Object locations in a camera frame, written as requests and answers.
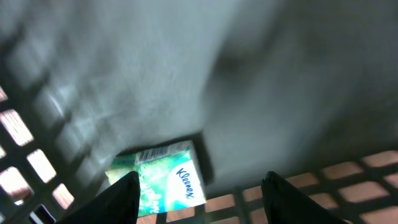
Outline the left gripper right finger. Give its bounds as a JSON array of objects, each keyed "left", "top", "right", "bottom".
[{"left": 261, "top": 171, "right": 346, "bottom": 224}]

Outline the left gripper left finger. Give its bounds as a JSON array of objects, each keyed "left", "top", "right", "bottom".
[{"left": 57, "top": 171, "right": 140, "bottom": 224}]

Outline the green Kleenex tissue packet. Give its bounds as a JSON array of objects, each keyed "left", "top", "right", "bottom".
[{"left": 105, "top": 141, "right": 206, "bottom": 217}]

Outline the grey plastic basket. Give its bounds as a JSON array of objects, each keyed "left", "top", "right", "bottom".
[{"left": 1, "top": 1, "right": 397, "bottom": 223}]

